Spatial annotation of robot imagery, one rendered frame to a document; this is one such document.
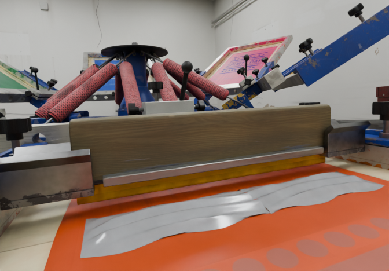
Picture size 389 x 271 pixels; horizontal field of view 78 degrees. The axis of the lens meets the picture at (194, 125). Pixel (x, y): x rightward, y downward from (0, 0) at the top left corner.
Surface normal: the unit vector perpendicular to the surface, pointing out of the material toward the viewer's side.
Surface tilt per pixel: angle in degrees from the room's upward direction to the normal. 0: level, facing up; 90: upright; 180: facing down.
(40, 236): 0
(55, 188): 90
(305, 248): 0
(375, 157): 90
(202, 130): 90
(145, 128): 90
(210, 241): 0
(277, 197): 34
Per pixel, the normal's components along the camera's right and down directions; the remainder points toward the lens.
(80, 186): 0.35, 0.08
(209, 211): 0.06, -0.79
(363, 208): -0.04, -0.99
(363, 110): -0.93, 0.07
